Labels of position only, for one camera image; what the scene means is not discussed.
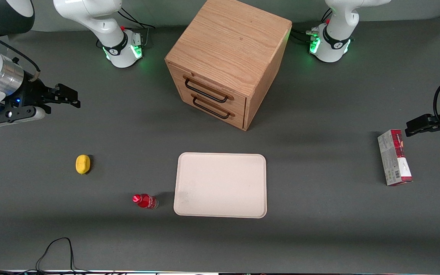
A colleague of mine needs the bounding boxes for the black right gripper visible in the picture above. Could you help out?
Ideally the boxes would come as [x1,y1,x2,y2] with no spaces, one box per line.
[13,78,81,113]

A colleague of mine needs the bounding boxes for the red coke bottle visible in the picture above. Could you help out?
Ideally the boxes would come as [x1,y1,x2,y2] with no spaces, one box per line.
[132,193,159,210]

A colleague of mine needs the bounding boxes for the beige rectangular tray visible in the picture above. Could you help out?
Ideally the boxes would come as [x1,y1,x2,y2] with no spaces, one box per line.
[173,152,267,219]

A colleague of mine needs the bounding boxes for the grey and red carton box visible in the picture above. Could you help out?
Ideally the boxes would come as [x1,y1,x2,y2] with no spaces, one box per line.
[377,129,413,187]

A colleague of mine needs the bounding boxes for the yellow lemon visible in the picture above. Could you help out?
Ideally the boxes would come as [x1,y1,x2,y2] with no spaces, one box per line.
[75,154,91,175]

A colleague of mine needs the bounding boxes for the wooden drawer cabinet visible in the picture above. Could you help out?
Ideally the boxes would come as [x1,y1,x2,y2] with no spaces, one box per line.
[165,0,293,131]

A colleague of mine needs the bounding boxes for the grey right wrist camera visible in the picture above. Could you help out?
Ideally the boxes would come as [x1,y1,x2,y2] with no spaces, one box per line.
[0,106,47,127]

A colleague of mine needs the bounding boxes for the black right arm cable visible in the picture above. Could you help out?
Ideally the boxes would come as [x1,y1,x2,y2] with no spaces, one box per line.
[0,26,41,83]

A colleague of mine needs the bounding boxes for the black right arm base cables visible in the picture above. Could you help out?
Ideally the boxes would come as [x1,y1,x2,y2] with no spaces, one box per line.
[96,7,156,49]

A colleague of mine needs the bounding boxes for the black arm base cables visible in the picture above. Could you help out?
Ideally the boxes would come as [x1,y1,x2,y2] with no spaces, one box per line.
[96,7,156,49]
[290,8,333,45]

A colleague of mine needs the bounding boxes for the black wire drawer handle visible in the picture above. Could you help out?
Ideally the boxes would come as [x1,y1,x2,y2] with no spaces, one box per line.
[183,75,235,104]
[191,94,236,120]

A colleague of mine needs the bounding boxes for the black cable at table edge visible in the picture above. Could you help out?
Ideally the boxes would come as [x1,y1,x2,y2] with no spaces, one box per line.
[0,237,91,275]

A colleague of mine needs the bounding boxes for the black left arm base cables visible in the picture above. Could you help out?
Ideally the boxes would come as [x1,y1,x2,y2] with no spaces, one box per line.
[290,8,333,45]

